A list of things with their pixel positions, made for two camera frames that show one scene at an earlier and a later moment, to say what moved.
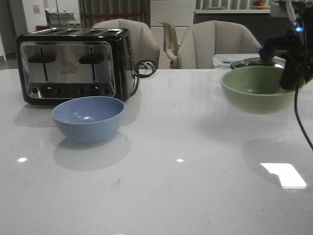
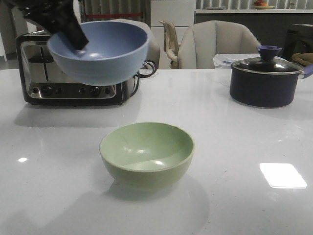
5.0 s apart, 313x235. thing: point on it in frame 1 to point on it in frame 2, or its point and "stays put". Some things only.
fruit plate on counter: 259,5 stays put
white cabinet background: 179,12 stays put
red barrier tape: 107,15 stays put
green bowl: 257,89 to 147,156
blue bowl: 89,119 to 116,51
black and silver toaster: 55,63 stays put
